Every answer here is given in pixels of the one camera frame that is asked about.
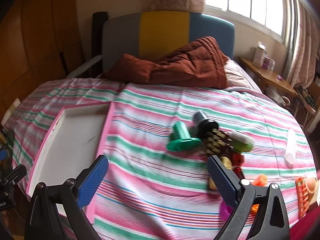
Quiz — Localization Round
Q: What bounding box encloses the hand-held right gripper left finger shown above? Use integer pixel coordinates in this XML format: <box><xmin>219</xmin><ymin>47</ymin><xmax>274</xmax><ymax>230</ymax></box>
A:
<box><xmin>24</xmin><ymin>155</ymin><xmax>109</xmax><ymax>240</ymax></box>

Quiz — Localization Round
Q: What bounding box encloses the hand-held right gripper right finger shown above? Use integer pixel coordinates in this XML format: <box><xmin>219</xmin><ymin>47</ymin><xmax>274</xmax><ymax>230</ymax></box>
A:
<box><xmin>206</xmin><ymin>155</ymin><xmax>290</xmax><ymax>240</ymax></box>

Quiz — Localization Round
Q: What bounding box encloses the gold oval case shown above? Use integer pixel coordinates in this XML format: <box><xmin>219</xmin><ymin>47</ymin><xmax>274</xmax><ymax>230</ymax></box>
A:
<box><xmin>209</xmin><ymin>156</ymin><xmax>232</xmax><ymax>192</ymax></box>

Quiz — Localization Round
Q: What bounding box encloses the red block toy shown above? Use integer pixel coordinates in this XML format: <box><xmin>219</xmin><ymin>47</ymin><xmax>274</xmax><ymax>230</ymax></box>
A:
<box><xmin>231</xmin><ymin>151</ymin><xmax>244</xmax><ymax>167</ymax></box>

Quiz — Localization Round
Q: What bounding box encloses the magenta plastic toy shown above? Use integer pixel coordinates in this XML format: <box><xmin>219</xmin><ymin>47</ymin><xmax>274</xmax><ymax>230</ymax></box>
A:
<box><xmin>219</xmin><ymin>200</ymin><xmax>235</xmax><ymax>220</ymax></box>

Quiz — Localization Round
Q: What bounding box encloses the orange plastic toy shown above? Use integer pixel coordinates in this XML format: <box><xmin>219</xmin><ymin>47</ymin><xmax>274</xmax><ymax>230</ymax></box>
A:
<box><xmin>250</xmin><ymin>174</ymin><xmax>267</xmax><ymax>213</ymax></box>

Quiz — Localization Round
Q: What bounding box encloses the dark brown fluted mould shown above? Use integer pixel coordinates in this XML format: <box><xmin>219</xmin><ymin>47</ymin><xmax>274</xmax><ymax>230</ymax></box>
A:
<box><xmin>204</xmin><ymin>128</ymin><xmax>234</xmax><ymax>155</ymax></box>

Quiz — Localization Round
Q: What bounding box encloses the white and green square device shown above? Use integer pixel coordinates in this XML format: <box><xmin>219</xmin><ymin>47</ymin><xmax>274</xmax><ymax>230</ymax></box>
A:
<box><xmin>229</xmin><ymin>130</ymin><xmax>255</xmax><ymax>153</ymax></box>

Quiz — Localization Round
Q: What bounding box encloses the pink-rimmed white tray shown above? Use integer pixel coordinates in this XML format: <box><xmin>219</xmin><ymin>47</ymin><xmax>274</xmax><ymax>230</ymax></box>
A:
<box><xmin>26</xmin><ymin>102</ymin><xmax>115</xmax><ymax>224</ymax></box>

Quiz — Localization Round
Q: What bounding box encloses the green plastic toy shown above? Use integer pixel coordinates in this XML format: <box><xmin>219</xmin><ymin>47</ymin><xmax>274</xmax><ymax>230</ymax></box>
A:
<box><xmin>167</xmin><ymin>121</ymin><xmax>202</xmax><ymax>152</ymax></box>

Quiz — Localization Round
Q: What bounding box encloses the black jar with clear lid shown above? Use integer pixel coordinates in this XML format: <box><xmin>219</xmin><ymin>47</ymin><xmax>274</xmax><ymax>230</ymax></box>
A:
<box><xmin>192</xmin><ymin>110</ymin><xmax>218</xmax><ymax>140</ymax></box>

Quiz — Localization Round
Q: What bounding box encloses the orange plastic basket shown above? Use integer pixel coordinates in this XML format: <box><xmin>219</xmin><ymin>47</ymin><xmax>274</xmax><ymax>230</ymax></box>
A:
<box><xmin>295</xmin><ymin>177</ymin><xmax>312</xmax><ymax>218</ymax></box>

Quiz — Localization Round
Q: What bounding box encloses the peach toy egg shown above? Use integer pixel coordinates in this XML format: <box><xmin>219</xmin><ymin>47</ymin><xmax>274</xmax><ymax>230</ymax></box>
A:
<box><xmin>307</xmin><ymin>177</ymin><xmax>317</xmax><ymax>194</ymax></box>

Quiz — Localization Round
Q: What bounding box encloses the pink green striped blanket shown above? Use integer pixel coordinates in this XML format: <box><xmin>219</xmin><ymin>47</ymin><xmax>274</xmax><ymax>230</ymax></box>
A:
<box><xmin>5</xmin><ymin>78</ymin><xmax>318</xmax><ymax>240</ymax></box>

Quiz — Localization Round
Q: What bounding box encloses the white plastic bag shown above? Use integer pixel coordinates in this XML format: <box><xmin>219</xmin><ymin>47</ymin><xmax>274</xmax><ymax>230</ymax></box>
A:
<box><xmin>265</xmin><ymin>85</ymin><xmax>292</xmax><ymax>107</ymax></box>

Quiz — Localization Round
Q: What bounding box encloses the pale pink pillow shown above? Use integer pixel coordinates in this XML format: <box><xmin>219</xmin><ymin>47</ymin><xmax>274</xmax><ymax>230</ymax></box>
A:
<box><xmin>223</xmin><ymin>59</ymin><xmax>253</xmax><ymax>90</ymax></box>

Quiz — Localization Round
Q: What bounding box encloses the wooden side table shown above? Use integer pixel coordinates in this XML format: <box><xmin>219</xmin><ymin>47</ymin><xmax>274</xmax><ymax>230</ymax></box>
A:
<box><xmin>239</xmin><ymin>56</ymin><xmax>298</xmax><ymax>100</ymax></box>

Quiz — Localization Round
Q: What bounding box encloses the wooden wardrobe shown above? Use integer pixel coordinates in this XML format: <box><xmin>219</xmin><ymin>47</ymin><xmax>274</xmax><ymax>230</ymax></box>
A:
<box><xmin>0</xmin><ymin>0</ymin><xmax>84</xmax><ymax>120</ymax></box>

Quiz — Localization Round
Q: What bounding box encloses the cluttered rack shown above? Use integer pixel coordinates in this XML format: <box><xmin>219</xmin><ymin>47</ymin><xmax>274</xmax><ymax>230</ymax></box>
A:
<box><xmin>295</xmin><ymin>85</ymin><xmax>320</xmax><ymax>133</ymax></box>

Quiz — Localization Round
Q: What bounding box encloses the brown quilted duvet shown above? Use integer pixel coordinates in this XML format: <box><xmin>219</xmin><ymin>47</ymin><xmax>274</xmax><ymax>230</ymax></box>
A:
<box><xmin>101</xmin><ymin>36</ymin><xmax>229</xmax><ymax>89</ymax></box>

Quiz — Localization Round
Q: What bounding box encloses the purple container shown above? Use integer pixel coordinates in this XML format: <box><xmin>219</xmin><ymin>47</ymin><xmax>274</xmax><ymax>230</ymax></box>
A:
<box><xmin>261</xmin><ymin>56</ymin><xmax>275</xmax><ymax>71</ymax></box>

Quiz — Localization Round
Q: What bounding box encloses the white box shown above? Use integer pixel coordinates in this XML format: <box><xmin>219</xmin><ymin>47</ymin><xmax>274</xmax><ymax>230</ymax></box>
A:
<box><xmin>252</xmin><ymin>41</ymin><xmax>267</xmax><ymax>68</ymax></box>

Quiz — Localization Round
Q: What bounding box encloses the grey yellow blue headboard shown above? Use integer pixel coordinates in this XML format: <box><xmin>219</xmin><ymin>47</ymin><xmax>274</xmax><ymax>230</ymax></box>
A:
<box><xmin>101</xmin><ymin>11</ymin><xmax>235</xmax><ymax>72</ymax></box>

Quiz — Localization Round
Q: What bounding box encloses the white bed rail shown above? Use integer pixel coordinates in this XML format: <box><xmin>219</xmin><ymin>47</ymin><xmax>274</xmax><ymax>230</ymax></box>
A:
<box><xmin>66</xmin><ymin>55</ymin><xmax>102</xmax><ymax>78</ymax></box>

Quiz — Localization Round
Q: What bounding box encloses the black post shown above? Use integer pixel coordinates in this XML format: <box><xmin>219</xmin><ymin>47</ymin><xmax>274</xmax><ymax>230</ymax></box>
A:
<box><xmin>91</xmin><ymin>11</ymin><xmax>109</xmax><ymax>78</ymax></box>

